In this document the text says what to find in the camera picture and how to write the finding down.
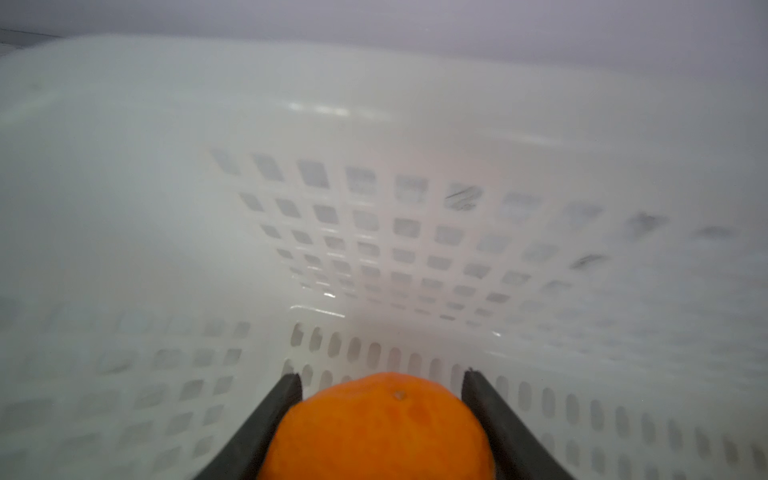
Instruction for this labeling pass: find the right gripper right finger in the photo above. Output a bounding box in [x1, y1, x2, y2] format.
[461, 369, 574, 480]

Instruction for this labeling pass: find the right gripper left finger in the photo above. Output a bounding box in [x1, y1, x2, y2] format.
[194, 373, 303, 480]

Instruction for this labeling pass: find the orange tangerine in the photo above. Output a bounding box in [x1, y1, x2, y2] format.
[258, 372, 496, 479]

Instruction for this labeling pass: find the white perforated plastic basket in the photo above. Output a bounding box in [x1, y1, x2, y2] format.
[1, 36, 767, 479]

